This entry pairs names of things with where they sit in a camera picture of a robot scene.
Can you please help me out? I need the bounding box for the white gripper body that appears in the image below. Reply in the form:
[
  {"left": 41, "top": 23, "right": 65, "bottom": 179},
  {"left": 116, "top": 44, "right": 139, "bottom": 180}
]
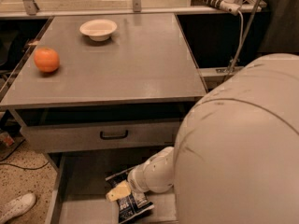
[{"left": 127, "top": 166, "right": 150, "bottom": 193}]

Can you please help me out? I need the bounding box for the white power strip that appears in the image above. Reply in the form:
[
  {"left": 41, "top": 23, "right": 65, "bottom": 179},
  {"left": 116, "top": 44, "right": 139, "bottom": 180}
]
[{"left": 201, "top": 0, "right": 240, "bottom": 16}]

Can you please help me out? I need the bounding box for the grey top drawer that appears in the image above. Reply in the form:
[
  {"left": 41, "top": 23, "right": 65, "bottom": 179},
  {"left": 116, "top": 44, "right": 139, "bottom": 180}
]
[{"left": 21, "top": 119, "right": 181, "bottom": 153}]

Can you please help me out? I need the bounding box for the white cable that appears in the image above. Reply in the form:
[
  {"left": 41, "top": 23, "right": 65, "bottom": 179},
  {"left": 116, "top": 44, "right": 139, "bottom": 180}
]
[{"left": 227, "top": 10, "right": 246, "bottom": 77}]

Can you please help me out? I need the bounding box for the black drawer handle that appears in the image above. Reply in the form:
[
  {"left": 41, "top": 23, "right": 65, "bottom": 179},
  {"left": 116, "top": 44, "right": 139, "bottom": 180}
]
[{"left": 99, "top": 130, "right": 129, "bottom": 140}]

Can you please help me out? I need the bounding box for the orange fruit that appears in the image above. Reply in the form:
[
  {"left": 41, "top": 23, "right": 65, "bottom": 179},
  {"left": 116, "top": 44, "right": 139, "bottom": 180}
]
[{"left": 34, "top": 48, "right": 60, "bottom": 73}]

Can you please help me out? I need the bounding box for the black floor cable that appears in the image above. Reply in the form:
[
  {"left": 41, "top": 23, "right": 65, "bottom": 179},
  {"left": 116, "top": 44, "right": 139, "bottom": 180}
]
[{"left": 0, "top": 138, "right": 50, "bottom": 171}]

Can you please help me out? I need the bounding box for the grey back shelf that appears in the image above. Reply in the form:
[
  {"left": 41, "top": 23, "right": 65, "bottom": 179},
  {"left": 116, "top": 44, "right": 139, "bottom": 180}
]
[{"left": 0, "top": 0, "right": 269, "bottom": 19}]

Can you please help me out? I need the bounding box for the white paper bowl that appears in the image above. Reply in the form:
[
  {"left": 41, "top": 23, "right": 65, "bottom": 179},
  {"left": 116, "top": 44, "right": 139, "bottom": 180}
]
[{"left": 79, "top": 20, "right": 117, "bottom": 41}]

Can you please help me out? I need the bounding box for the blue chip bag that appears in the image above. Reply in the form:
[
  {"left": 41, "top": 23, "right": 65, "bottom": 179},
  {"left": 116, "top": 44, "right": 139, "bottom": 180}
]
[{"left": 106, "top": 169, "right": 154, "bottom": 224}]

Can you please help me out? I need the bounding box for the open grey middle drawer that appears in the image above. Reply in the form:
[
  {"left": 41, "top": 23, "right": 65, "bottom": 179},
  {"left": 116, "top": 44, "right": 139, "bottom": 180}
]
[{"left": 44, "top": 147, "right": 180, "bottom": 224}]

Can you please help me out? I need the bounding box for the grey drawer cabinet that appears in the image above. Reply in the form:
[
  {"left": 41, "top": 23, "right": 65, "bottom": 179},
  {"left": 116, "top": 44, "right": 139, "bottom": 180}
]
[{"left": 0, "top": 12, "right": 209, "bottom": 224}]

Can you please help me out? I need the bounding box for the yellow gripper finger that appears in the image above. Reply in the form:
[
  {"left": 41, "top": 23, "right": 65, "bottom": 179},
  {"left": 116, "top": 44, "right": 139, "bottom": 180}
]
[{"left": 106, "top": 180, "right": 132, "bottom": 202}]

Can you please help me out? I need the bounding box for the white shoe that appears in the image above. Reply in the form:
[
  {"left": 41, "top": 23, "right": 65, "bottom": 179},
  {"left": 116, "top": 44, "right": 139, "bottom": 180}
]
[{"left": 0, "top": 192, "right": 36, "bottom": 224}]

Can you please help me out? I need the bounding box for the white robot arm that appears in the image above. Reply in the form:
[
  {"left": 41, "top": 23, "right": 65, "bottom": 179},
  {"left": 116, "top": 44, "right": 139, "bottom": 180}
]
[{"left": 107, "top": 53, "right": 299, "bottom": 224}]

